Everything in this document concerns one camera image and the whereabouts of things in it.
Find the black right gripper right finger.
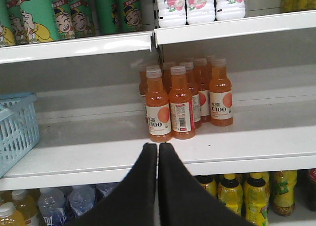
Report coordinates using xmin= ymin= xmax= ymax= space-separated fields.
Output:
xmin=158 ymin=143 xmax=252 ymax=226

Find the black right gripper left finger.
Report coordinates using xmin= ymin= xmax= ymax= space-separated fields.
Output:
xmin=68 ymin=143 xmax=158 ymax=226

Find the light blue plastic basket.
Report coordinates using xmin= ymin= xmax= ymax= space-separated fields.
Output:
xmin=0 ymin=92 xmax=40 ymax=177

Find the yellow lemon tea bottle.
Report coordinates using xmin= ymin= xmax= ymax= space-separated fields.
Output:
xmin=217 ymin=174 xmax=243 ymax=216
xmin=243 ymin=172 xmax=270 ymax=226
xmin=272 ymin=170 xmax=297 ymax=216
xmin=196 ymin=175 xmax=217 ymax=198

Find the blue sports drink bottle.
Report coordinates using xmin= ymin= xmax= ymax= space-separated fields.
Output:
xmin=68 ymin=185 xmax=96 ymax=218
xmin=38 ymin=188 xmax=67 ymax=226

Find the white store shelf unit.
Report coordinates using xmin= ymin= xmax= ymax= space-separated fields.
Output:
xmin=0 ymin=11 xmax=316 ymax=190

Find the orange C100 juice bottle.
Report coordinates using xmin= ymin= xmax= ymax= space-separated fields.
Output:
xmin=209 ymin=58 xmax=233 ymax=126
xmin=146 ymin=65 xmax=172 ymax=143
xmin=169 ymin=66 xmax=195 ymax=140

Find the orange drink bottle white label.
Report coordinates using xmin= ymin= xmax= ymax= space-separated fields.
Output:
xmin=0 ymin=202 xmax=26 ymax=226
xmin=11 ymin=189 xmax=40 ymax=226

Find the cola bottle red label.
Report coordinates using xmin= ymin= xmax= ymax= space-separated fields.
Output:
xmin=307 ymin=168 xmax=316 ymax=212

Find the green cartoon drink bottle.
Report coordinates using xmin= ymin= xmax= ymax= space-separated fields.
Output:
xmin=5 ymin=0 xmax=60 ymax=44
xmin=118 ymin=0 xmax=143 ymax=33

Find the white peach drink bottle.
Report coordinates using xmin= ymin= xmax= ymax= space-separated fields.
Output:
xmin=157 ymin=0 xmax=187 ymax=28
xmin=186 ymin=0 xmax=215 ymax=25
xmin=215 ymin=0 xmax=246 ymax=21

